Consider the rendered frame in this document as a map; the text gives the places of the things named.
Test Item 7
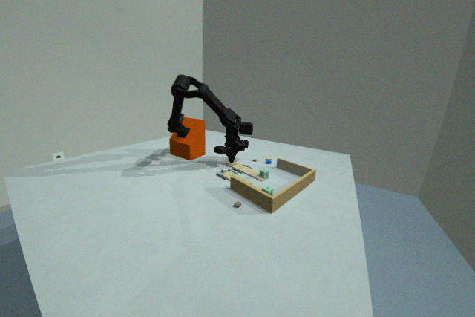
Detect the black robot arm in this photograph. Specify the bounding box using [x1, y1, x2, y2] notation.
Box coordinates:
[168, 74, 253, 151]

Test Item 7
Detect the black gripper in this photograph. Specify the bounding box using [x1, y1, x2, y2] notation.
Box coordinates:
[214, 134, 239, 163]

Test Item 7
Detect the beige speckled strip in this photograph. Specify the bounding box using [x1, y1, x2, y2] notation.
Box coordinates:
[224, 161, 246, 170]

